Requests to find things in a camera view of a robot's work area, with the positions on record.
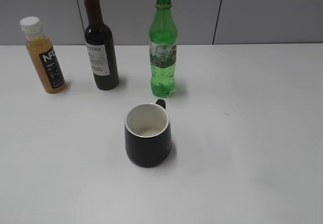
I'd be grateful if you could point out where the black mug white inside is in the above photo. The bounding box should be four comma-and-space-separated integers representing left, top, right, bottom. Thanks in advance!
124, 99, 172, 167

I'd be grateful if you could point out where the green sprite bottle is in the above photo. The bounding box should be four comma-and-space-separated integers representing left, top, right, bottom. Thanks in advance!
149, 0, 178, 97

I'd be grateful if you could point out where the dark red wine bottle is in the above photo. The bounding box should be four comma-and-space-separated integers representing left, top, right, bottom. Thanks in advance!
84, 0, 119, 90

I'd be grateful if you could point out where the orange juice bottle white cap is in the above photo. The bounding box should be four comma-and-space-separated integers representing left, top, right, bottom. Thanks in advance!
20, 17, 66, 94

